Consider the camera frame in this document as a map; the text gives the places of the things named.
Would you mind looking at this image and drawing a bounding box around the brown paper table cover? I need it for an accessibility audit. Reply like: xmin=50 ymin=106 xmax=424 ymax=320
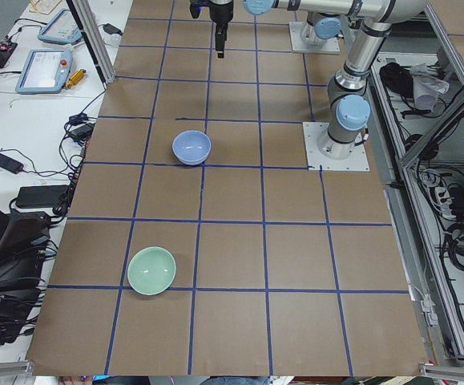
xmin=27 ymin=1 xmax=426 ymax=376

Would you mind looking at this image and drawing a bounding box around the white power strip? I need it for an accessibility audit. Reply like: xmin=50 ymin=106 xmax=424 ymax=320
xmin=431 ymin=180 xmax=455 ymax=221

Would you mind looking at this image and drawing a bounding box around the green ceramic bowl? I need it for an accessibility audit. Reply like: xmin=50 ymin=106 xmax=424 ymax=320
xmin=127 ymin=246 xmax=176 ymax=295

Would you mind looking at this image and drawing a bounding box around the yellow cylindrical tool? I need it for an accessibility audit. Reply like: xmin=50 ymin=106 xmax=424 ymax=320
xmin=64 ymin=68 xmax=87 ymax=89

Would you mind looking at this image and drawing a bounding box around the far teach pendant tablet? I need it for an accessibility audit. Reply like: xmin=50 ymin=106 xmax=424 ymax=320
xmin=38 ymin=8 xmax=82 ymax=45

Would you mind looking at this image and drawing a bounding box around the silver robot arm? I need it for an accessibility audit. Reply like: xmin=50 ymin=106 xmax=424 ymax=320
xmin=317 ymin=1 xmax=427 ymax=160
xmin=189 ymin=0 xmax=341 ymax=59

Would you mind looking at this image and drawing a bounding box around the near teach pendant tablet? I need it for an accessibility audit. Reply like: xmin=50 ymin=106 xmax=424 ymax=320
xmin=15 ymin=49 xmax=72 ymax=95

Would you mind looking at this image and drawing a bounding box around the aluminium frame post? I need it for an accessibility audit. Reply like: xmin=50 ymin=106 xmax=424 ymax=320
xmin=66 ymin=0 xmax=115 ymax=84

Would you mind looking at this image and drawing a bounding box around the blue ceramic bowl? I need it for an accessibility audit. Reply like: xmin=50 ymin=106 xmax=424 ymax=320
xmin=171 ymin=130 xmax=212 ymax=166

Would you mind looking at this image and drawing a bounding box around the black small adapter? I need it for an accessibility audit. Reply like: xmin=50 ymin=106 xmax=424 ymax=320
xmin=103 ymin=23 xmax=123 ymax=35

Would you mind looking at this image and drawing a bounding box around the teach pendant tablet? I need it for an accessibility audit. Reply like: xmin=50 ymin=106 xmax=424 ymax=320
xmin=38 ymin=8 xmax=82 ymax=45
xmin=15 ymin=49 xmax=72 ymax=95

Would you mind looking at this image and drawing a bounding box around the black laptop stand equipment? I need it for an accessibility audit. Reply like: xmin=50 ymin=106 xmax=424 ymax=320
xmin=0 ymin=210 xmax=55 ymax=345

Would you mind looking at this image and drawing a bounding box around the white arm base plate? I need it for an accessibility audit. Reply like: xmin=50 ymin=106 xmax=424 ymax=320
xmin=288 ymin=22 xmax=341 ymax=55
xmin=302 ymin=122 xmax=370 ymax=172

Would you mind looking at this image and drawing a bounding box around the black cloth bundle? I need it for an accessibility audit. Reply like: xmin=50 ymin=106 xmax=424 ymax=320
xmin=379 ymin=62 xmax=414 ymax=99

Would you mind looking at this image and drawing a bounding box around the black power adapter brick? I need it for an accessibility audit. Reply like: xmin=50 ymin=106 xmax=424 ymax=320
xmin=15 ymin=184 xmax=68 ymax=209

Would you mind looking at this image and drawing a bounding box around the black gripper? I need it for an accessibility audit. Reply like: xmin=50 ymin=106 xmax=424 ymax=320
xmin=189 ymin=0 xmax=234 ymax=59

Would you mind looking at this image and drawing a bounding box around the black smartphone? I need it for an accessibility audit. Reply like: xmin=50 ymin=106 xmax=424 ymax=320
xmin=0 ymin=153 xmax=24 ymax=174

